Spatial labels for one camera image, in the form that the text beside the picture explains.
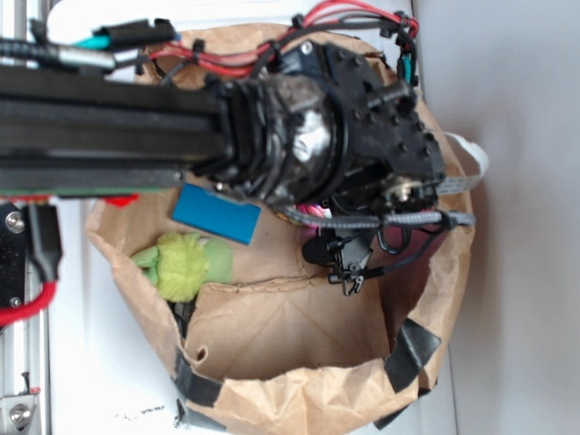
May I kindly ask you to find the red sleeved cable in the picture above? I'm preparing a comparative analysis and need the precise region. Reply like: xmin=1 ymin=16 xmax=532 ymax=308
xmin=0 ymin=203 xmax=63 ymax=330

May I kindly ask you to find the aluminium frame rail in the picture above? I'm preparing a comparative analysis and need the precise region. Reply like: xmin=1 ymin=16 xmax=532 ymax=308
xmin=0 ymin=0 xmax=51 ymax=435

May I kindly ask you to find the multicolored twisted rope toy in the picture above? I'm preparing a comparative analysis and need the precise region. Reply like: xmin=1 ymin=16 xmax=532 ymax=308
xmin=295 ymin=204 xmax=333 ymax=237

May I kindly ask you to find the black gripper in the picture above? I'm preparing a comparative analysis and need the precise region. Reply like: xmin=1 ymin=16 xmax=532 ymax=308
xmin=266 ymin=41 xmax=445 ymax=213

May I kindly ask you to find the red wire bundle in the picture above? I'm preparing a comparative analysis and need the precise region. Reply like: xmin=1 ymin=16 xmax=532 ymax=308
xmin=147 ymin=0 xmax=421 ymax=78

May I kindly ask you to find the blue wooden block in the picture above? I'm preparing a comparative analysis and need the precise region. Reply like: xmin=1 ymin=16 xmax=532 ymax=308
xmin=171 ymin=184 xmax=261 ymax=245

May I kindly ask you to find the black metal bracket plate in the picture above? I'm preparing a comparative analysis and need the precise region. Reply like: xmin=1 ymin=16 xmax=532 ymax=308
xmin=1 ymin=201 xmax=29 ymax=309

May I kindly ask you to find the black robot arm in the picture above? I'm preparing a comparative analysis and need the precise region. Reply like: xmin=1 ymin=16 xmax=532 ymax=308
xmin=1 ymin=41 xmax=445 ymax=214

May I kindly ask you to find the grey braided cable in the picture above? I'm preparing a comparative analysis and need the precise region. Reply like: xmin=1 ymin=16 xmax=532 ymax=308
xmin=274 ymin=206 xmax=477 ymax=230

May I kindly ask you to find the green fuzzy plush toy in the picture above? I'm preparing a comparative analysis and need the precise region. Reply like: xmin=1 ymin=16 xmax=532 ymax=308
xmin=131 ymin=232 xmax=233 ymax=304

